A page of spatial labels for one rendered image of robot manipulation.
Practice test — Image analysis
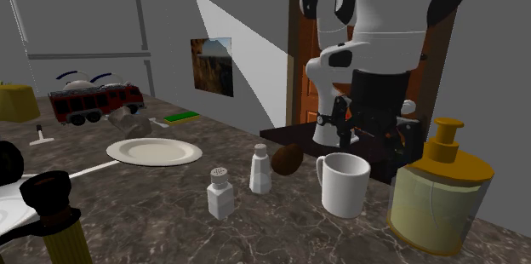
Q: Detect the brown egg-shaped fruit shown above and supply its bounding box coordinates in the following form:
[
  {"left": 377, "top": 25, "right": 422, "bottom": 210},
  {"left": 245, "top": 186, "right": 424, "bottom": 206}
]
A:
[{"left": 270, "top": 142, "right": 305, "bottom": 177}]

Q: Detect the yellow soap dispenser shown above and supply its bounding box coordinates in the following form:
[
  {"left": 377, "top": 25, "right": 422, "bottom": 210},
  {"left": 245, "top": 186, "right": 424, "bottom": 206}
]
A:
[{"left": 385, "top": 117, "right": 496, "bottom": 257}]

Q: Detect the white round plate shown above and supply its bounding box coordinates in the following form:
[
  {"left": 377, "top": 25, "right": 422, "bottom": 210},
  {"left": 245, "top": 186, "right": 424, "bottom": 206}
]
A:
[{"left": 106, "top": 137, "right": 204, "bottom": 168}]

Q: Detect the white scraper with black handle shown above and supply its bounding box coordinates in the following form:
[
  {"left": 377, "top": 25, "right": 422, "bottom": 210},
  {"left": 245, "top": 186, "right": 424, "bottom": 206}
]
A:
[{"left": 28, "top": 124, "right": 55, "bottom": 147}]

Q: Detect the red toy fire truck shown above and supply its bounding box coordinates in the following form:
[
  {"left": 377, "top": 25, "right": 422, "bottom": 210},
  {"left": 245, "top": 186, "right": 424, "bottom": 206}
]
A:
[{"left": 48, "top": 83, "right": 146, "bottom": 127}]

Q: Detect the yellow mill with black top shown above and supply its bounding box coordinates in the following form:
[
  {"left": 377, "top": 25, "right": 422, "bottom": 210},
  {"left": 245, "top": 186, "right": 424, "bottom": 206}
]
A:
[{"left": 19, "top": 169, "right": 94, "bottom": 264}]

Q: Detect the white dish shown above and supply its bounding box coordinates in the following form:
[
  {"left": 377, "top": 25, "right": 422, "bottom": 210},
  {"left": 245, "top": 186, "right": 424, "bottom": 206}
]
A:
[{"left": 0, "top": 173, "right": 43, "bottom": 236}]

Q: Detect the white shaker with grey cap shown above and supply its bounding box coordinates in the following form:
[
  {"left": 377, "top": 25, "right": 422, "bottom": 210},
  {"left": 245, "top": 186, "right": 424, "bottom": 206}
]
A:
[{"left": 206, "top": 166, "right": 235, "bottom": 221}]

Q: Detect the white kettle with blue handle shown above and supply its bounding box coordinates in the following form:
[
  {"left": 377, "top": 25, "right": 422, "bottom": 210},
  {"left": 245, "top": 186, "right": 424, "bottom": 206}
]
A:
[
  {"left": 90, "top": 72, "right": 126, "bottom": 89},
  {"left": 55, "top": 70, "right": 96, "bottom": 91}
]

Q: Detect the green and yellow sponge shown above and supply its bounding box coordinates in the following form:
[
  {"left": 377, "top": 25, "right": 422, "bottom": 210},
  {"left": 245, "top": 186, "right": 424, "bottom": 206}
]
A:
[{"left": 162, "top": 111, "right": 202, "bottom": 127}]

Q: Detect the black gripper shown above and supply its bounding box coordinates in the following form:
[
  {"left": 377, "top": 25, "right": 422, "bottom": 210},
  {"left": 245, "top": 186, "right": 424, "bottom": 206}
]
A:
[{"left": 330, "top": 69, "right": 422, "bottom": 165}]

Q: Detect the white mug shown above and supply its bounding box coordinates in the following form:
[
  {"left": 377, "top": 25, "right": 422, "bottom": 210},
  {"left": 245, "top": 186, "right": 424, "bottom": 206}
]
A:
[{"left": 315, "top": 152, "right": 372, "bottom": 220}]

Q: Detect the grey lumpy rock shape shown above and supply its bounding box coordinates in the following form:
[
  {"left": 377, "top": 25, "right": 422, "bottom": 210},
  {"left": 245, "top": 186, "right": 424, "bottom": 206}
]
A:
[{"left": 108, "top": 106, "right": 154, "bottom": 140}]

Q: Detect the tall white shaker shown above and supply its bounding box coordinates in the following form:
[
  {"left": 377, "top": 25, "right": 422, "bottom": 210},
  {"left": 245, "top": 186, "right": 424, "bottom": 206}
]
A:
[{"left": 248, "top": 142, "right": 273, "bottom": 195}]

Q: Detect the black round object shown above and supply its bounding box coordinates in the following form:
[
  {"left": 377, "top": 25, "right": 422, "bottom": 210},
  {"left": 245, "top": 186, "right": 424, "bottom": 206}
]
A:
[{"left": 0, "top": 140, "right": 26, "bottom": 187}]

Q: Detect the landscape wall picture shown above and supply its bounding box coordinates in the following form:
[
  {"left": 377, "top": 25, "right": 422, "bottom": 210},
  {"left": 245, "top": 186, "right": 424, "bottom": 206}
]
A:
[{"left": 190, "top": 37, "right": 235, "bottom": 99}]

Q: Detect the yellow round block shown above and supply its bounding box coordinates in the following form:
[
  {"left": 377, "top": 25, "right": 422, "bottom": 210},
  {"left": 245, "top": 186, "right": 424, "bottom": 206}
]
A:
[{"left": 0, "top": 83, "right": 42, "bottom": 123}]

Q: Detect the white flat knife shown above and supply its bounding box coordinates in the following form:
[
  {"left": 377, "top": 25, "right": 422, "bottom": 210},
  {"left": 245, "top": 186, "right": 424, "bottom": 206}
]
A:
[{"left": 67, "top": 159, "right": 122, "bottom": 181}]

